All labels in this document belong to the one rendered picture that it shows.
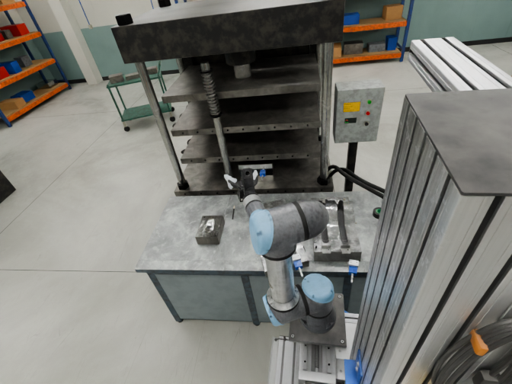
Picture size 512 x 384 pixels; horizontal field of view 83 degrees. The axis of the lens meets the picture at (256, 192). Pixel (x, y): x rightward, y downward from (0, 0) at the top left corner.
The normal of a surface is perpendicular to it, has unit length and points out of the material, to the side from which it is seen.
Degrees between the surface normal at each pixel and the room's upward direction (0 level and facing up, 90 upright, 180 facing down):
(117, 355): 0
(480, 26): 90
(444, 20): 90
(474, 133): 0
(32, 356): 0
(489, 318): 90
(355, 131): 90
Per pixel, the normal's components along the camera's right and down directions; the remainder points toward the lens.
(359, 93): -0.10, 0.64
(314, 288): 0.00, -0.79
